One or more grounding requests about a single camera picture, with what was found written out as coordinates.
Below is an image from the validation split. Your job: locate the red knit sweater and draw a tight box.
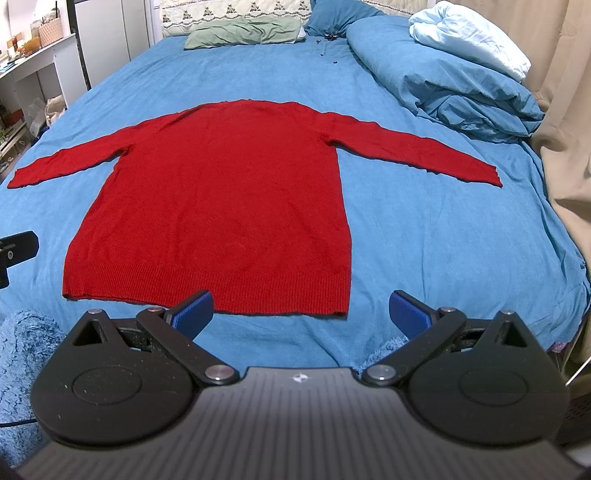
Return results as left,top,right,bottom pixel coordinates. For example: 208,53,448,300
10,100,500,315

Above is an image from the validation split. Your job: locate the fluffy blue rug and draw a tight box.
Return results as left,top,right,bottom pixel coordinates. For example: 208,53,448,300
1,310,65,466

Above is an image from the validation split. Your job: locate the white side desk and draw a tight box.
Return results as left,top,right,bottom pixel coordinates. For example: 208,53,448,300
1,33,88,179

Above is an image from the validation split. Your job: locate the woven basket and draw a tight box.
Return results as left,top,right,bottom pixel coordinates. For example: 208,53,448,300
38,17,63,48

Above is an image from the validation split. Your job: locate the white wardrobe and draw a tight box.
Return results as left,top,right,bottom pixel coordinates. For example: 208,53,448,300
66,0,161,88

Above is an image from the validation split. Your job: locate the blue folded duvet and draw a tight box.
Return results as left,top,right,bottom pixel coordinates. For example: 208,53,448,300
346,15,544,143

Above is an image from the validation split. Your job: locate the cream quilted headboard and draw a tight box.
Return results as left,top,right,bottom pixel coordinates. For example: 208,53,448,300
159,0,311,37

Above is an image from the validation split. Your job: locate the light blue blanket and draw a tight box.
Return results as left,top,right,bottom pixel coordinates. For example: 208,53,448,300
409,1,531,82

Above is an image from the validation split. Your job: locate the green pillow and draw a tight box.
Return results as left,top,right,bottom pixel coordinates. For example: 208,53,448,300
183,15,305,50

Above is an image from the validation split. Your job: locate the beige curtain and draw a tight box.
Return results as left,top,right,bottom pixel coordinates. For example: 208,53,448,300
462,0,591,262

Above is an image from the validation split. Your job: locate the blue pillow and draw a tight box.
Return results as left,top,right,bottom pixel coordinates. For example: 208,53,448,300
304,0,384,38

